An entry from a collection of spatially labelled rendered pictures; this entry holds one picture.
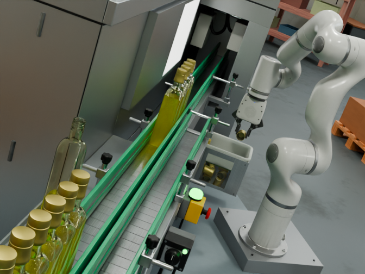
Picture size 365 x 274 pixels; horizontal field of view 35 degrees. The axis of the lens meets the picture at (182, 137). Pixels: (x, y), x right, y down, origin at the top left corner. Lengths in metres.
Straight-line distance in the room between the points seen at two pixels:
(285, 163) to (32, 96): 0.87
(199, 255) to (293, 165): 0.46
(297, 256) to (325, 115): 0.56
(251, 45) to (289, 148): 1.14
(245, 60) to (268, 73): 0.78
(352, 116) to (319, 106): 4.94
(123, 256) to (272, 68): 1.12
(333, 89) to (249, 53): 1.14
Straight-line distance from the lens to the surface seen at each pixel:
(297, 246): 2.25
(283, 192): 2.01
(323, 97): 1.91
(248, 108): 2.28
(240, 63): 3.00
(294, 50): 2.09
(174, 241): 1.57
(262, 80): 2.24
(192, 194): 1.83
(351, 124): 6.84
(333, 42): 1.84
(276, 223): 2.07
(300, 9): 11.19
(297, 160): 1.95
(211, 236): 2.19
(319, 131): 1.96
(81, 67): 1.44
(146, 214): 1.56
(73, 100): 1.47
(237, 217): 2.25
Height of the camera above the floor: 1.80
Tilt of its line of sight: 20 degrees down
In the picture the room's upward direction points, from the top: 19 degrees clockwise
